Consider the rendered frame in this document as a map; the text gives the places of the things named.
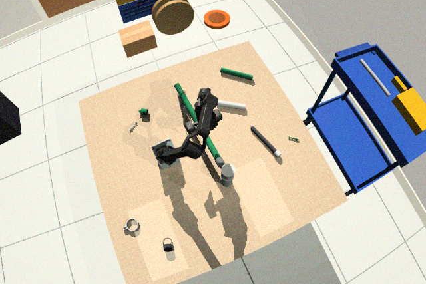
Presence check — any white open-top cup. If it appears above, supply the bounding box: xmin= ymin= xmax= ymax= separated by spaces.
xmin=215 ymin=157 xmax=234 ymax=182

